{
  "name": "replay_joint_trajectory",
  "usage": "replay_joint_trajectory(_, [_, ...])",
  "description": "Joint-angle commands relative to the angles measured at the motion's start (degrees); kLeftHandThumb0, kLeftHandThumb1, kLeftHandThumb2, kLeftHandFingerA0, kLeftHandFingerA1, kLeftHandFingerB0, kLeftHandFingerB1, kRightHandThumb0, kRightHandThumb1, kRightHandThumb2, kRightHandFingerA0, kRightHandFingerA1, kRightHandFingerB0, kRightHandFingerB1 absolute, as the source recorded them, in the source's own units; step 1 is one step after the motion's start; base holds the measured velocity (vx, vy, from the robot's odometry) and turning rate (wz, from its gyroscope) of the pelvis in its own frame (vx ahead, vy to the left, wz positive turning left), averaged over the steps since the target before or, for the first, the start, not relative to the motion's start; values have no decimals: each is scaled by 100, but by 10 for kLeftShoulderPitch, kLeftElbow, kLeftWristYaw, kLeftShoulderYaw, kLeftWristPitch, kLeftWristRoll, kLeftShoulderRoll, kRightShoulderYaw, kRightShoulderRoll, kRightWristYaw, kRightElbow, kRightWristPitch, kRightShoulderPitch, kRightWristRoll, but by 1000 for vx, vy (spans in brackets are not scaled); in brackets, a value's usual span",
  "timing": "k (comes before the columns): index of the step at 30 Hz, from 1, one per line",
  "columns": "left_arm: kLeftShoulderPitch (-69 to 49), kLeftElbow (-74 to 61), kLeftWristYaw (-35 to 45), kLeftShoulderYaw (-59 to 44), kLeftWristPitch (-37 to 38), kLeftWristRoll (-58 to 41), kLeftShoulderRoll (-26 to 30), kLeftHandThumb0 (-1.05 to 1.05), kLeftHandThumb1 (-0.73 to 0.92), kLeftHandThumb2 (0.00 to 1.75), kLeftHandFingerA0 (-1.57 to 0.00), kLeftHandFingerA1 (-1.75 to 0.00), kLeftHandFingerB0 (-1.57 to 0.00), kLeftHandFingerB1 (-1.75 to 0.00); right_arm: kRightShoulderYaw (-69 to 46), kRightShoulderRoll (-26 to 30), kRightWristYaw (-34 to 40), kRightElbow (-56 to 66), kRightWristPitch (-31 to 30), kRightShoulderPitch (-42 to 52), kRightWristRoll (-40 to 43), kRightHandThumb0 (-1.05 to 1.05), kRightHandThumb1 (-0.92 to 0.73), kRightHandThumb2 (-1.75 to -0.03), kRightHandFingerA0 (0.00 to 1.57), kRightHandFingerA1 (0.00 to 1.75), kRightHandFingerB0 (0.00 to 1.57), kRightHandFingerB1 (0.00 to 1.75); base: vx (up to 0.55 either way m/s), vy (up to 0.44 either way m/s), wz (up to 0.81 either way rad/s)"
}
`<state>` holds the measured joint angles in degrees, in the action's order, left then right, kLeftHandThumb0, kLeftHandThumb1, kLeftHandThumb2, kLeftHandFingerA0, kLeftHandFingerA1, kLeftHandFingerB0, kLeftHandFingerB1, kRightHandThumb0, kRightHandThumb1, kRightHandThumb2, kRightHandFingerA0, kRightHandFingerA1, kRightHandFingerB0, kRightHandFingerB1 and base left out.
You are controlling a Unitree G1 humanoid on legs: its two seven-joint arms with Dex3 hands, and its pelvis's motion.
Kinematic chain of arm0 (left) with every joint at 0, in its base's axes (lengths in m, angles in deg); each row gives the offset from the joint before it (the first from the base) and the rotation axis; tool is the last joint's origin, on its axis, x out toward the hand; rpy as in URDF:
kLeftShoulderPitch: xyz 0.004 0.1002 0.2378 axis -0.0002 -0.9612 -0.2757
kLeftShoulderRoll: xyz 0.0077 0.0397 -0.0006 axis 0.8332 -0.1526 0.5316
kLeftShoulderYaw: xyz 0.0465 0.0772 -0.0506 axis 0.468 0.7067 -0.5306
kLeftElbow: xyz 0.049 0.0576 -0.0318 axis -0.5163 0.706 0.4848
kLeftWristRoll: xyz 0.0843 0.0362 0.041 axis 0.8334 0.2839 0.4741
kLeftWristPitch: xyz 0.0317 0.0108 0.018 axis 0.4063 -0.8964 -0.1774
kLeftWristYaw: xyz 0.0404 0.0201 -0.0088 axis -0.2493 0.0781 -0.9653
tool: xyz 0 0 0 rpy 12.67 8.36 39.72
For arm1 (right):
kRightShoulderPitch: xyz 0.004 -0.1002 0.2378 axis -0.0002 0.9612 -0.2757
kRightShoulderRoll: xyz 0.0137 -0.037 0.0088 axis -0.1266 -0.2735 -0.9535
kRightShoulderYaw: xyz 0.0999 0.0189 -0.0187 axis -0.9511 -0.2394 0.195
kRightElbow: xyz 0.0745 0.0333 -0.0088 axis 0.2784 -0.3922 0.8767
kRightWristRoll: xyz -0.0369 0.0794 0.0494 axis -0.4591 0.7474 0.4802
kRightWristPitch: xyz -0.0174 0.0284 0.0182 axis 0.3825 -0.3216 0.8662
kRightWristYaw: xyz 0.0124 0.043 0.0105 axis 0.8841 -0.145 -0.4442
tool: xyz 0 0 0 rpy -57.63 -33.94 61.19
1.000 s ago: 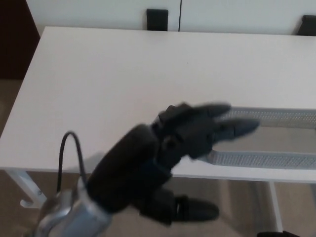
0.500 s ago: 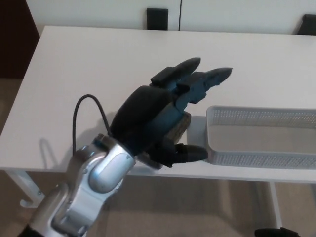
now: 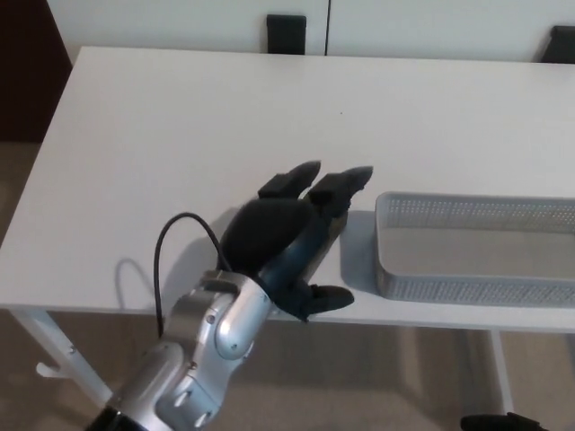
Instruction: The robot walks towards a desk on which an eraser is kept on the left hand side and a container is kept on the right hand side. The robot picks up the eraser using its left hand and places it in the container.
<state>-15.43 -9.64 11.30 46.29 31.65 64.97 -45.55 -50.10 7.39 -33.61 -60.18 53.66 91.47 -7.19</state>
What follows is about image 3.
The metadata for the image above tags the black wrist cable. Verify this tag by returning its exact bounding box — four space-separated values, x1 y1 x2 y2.
153 213 234 338

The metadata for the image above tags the black cabinet handle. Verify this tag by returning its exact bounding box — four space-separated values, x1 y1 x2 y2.
266 13 308 56
532 25 575 64

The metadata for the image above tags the white desk with metal legs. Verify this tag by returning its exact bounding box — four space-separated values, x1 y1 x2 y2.
0 46 575 431

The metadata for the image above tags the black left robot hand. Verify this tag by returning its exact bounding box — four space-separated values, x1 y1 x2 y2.
221 159 375 323

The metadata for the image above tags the white cabinet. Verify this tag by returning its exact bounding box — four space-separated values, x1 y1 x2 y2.
44 0 575 64

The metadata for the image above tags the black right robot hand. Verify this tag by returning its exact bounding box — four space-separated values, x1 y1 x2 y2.
461 411 547 431

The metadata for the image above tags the dark brown door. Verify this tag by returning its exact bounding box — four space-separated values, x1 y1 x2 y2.
0 0 73 145

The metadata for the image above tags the grey mesh tray container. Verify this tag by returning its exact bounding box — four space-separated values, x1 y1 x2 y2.
374 191 575 303

